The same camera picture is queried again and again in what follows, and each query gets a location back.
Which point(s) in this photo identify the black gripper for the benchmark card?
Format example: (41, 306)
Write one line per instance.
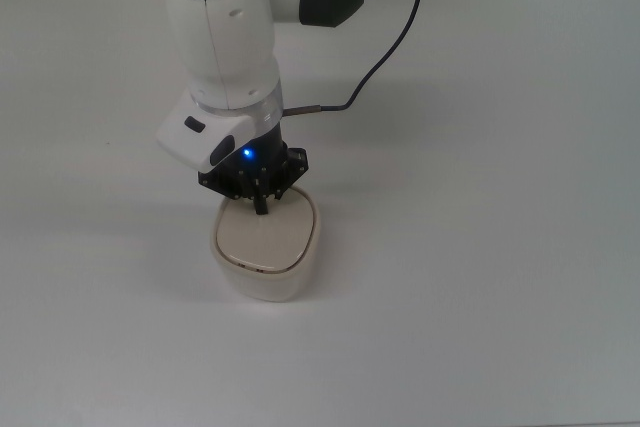
(270, 162)

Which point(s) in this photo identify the small white trash can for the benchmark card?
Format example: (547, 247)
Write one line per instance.
(267, 247)

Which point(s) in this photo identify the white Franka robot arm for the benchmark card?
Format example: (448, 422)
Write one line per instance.
(225, 37)

